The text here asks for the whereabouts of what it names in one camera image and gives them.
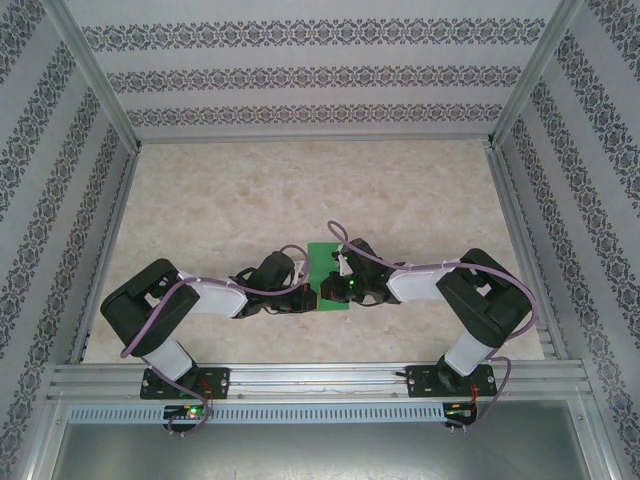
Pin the grey sheet metal tray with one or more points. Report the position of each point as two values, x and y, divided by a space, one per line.
320 452

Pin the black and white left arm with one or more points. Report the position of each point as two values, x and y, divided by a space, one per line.
220 300

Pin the thin aluminium wall rail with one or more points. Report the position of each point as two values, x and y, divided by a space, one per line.
315 139

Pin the aluminium table edge rail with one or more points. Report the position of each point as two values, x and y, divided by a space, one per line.
102 260
525 240

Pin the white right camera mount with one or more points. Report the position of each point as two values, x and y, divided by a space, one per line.
343 265

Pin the long aluminium mounting rail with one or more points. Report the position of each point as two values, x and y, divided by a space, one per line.
320 382

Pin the grey metal table leg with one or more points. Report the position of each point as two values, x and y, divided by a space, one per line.
365 257

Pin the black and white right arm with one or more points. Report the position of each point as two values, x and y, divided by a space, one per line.
415 287

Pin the aluminium corner post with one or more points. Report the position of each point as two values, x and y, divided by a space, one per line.
537 75
95 75

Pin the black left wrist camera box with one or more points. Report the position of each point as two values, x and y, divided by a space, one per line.
275 272

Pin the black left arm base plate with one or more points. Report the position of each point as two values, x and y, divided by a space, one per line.
220 382

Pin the green paper sheet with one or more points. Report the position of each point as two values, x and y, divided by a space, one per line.
320 260

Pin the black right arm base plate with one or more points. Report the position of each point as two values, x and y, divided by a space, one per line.
420 382

